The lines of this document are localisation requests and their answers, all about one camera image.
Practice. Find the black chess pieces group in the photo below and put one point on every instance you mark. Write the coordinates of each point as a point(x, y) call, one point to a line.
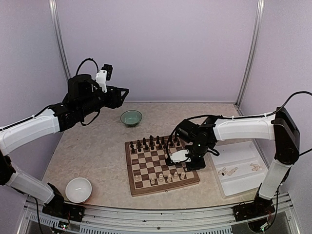
point(154, 144)

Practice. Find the right aluminium frame post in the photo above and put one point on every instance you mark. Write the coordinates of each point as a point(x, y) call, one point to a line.
point(252, 52)

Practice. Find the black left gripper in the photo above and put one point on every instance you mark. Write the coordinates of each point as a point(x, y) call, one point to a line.
point(114, 100)

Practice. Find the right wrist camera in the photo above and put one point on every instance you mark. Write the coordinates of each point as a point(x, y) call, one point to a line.
point(177, 157)

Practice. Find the back aluminium frame rail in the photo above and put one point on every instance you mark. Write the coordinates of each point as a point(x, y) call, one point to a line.
point(205, 102)

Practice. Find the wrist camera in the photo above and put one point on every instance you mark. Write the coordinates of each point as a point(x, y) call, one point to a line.
point(104, 75)
point(177, 157)

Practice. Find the white pieces in tray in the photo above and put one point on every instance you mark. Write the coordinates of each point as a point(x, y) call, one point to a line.
point(224, 171)

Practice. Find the left aluminium frame post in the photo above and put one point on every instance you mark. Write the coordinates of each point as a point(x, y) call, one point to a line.
point(59, 40)

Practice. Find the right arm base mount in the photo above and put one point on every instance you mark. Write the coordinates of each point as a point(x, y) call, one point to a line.
point(252, 210)

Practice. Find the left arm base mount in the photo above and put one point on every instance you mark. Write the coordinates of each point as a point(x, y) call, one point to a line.
point(67, 211)

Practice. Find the white bowl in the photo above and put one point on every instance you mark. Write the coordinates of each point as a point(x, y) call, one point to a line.
point(78, 190)

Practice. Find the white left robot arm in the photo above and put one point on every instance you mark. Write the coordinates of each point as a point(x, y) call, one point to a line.
point(24, 133)

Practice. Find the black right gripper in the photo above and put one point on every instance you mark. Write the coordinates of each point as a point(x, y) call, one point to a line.
point(200, 165)

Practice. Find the aluminium frame post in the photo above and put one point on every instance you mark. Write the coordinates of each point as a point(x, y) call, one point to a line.
point(252, 52)
point(59, 40)

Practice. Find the front aluminium rail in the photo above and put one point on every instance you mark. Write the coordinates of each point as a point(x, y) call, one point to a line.
point(210, 220)

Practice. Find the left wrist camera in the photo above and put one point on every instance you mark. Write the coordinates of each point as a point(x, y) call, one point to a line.
point(104, 75)

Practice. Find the white plastic tray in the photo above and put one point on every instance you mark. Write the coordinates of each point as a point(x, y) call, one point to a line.
point(239, 155)

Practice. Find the wooden chess board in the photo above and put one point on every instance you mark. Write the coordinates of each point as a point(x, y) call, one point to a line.
point(150, 165)

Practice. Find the green glass bowl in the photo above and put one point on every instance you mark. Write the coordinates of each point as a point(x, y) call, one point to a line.
point(131, 118)

